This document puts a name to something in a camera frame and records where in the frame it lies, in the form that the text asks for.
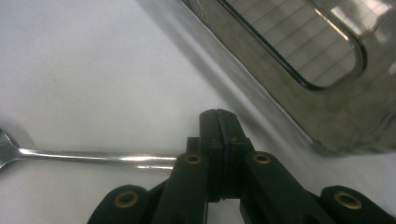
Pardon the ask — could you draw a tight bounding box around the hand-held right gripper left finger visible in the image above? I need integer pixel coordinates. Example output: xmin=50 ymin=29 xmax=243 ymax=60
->
xmin=186 ymin=108 xmax=226 ymax=203

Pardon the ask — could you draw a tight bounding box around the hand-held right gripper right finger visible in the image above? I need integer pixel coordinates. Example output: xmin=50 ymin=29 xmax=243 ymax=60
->
xmin=217 ymin=108 xmax=254 ymax=201

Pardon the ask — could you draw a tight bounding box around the translucent grey plastic bin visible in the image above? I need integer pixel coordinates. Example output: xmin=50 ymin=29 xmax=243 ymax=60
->
xmin=181 ymin=0 xmax=396 ymax=157

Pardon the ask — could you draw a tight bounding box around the metal spoon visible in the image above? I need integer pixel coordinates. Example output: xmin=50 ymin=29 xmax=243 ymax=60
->
xmin=0 ymin=128 xmax=179 ymax=172

